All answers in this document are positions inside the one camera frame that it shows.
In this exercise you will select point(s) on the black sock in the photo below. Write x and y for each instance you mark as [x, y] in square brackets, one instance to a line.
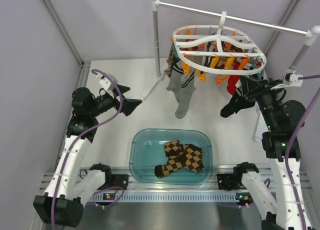
[236, 104]

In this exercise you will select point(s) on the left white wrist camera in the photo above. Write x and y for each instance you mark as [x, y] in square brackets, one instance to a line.
[108, 83]

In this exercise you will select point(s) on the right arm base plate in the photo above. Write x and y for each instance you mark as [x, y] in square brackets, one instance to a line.
[228, 182]

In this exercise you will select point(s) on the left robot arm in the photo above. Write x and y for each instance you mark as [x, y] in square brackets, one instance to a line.
[64, 199]

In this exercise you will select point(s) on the grey striped sock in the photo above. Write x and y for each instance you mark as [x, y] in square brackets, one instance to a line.
[175, 82]
[186, 93]

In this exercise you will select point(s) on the brown patterned hanging sock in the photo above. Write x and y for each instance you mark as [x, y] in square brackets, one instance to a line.
[170, 62]

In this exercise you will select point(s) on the white drying rack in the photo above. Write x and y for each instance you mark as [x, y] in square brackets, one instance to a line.
[156, 40]

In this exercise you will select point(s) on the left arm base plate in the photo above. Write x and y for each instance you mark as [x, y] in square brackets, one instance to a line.
[120, 180]

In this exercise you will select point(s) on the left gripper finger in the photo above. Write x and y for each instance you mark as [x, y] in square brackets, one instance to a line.
[122, 89]
[129, 105]

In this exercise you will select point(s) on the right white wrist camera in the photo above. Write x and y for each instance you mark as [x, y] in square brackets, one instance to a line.
[291, 79]

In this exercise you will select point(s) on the brown argyle sock front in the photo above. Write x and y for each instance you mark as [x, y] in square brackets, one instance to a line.
[177, 157]

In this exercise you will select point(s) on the teal plastic basin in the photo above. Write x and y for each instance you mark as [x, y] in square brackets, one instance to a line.
[148, 151]

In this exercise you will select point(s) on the white oval clip hanger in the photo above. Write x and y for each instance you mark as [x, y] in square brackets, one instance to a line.
[217, 49]

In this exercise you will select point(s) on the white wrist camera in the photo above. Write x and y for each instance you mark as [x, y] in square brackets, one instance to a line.
[108, 83]
[291, 79]

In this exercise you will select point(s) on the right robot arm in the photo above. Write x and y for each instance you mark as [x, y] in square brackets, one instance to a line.
[286, 209]

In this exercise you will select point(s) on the brown argyle sock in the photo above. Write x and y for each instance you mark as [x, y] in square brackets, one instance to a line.
[193, 158]
[177, 157]

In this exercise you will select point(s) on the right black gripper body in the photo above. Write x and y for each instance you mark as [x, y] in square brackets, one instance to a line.
[264, 94]

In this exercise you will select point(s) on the perforated cable duct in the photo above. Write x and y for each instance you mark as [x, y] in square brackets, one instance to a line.
[172, 197]

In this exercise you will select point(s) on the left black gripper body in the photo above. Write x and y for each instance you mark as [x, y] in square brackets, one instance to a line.
[104, 103]

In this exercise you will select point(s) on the brown argyle sock back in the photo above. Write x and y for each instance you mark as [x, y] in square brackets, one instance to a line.
[193, 158]

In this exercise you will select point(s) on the red sock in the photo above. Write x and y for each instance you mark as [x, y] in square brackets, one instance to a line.
[234, 85]

